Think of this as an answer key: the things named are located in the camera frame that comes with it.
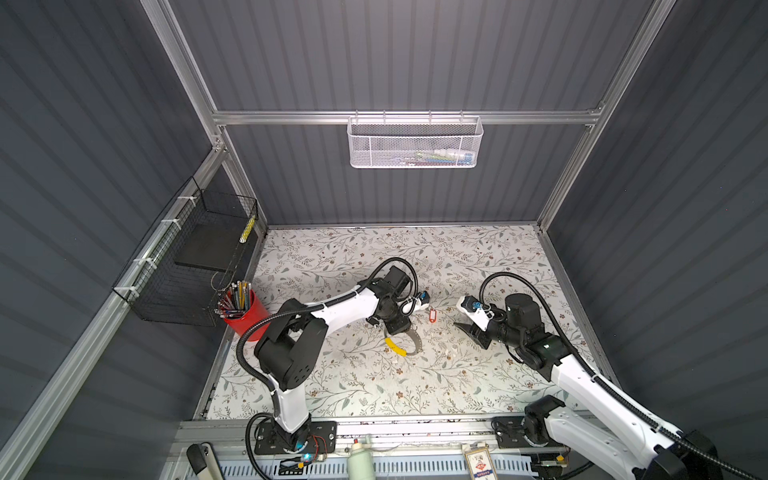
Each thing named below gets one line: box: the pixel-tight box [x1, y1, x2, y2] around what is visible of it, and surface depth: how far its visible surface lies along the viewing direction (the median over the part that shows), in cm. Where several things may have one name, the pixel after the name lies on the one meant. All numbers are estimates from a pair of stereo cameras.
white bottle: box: [347, 443, 376, 480], surface depth 65 cm
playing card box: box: [461, 441, 499, 480], surface depth 71 cm
